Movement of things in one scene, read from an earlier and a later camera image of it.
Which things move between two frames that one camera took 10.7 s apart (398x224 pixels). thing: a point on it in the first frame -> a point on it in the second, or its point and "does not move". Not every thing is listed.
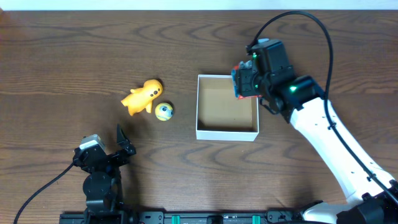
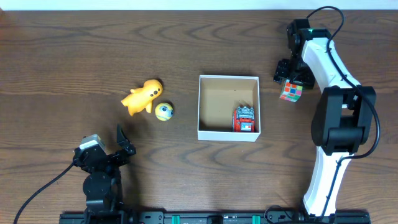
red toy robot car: [242, 65] -> [243, 119]
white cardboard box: [220, 115] does not move
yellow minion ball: [164, 111] does not move
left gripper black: [109, 157] does not move
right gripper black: [244, 78] -> [307, 82]
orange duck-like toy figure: [142, 98] does not move
